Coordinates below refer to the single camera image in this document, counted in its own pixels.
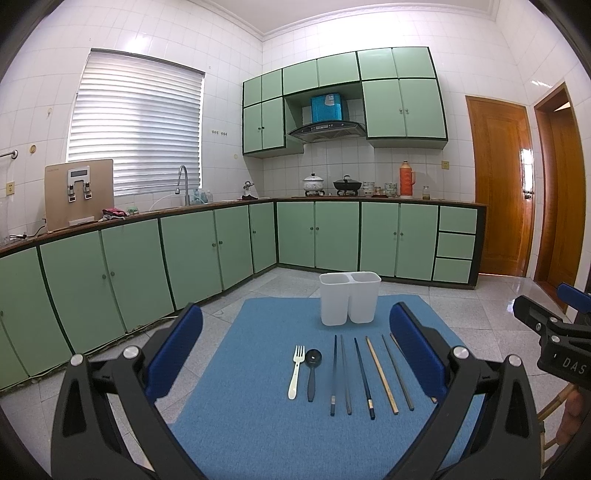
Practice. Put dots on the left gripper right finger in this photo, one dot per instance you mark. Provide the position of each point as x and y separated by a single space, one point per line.
484 425

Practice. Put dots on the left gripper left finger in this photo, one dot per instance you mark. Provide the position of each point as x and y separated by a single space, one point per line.
106 424

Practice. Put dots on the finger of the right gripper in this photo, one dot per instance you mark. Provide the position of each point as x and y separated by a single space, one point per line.
574 298

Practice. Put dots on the brown wooden chopstick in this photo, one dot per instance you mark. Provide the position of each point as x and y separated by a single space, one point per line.
434 400

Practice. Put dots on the dark grey chopstick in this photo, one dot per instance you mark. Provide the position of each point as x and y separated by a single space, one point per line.
397 370

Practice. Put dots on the light wooden chopstick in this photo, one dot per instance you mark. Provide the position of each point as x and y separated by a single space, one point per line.
383 378

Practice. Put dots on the dark blue chopstick silver band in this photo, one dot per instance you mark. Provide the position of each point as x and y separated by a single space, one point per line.
366 386

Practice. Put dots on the black chopstick gold band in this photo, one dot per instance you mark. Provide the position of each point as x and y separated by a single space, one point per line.
334 376

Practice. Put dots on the black small spoon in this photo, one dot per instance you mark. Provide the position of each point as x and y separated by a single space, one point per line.
312 359

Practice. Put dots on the white plastic fork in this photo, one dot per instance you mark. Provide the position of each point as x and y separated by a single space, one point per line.
299 353

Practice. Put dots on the chrome kitchen faucet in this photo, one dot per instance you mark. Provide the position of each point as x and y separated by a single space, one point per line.
182 186

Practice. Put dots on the right hand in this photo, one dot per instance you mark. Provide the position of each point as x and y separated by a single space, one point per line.
573 415

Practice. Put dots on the wooden chair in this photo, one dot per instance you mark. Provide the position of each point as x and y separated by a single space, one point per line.
549 409

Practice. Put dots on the wooden door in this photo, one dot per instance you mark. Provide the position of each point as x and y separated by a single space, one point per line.
503 157
564 210

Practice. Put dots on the green lower cabinets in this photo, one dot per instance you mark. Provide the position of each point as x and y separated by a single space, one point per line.
78 290

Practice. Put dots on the glass jar on counter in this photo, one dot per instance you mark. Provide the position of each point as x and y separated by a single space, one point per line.
425 193

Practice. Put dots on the white two-compartment utensil holder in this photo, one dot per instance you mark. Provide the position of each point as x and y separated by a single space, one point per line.
349 296

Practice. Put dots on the blue table mat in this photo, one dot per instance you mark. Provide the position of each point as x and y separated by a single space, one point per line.
286 397

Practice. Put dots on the orange thermos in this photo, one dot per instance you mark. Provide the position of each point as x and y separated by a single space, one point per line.
407 177

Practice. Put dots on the red cloth on counter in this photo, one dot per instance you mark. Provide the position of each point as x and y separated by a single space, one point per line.
113 214

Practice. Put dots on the cardboard box with printed picture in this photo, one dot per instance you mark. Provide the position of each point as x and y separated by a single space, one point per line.
77 192

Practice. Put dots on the black wok pot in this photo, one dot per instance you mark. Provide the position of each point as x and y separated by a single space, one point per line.
347 186

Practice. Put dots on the white pot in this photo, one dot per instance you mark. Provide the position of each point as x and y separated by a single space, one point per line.
313 185

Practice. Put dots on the black range hood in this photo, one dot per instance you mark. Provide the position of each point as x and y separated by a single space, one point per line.
328 131

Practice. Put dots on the blue box on hood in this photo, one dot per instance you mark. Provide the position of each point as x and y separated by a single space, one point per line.
326 108

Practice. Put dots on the white window blinds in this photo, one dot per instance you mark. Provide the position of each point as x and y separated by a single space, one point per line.
144 115

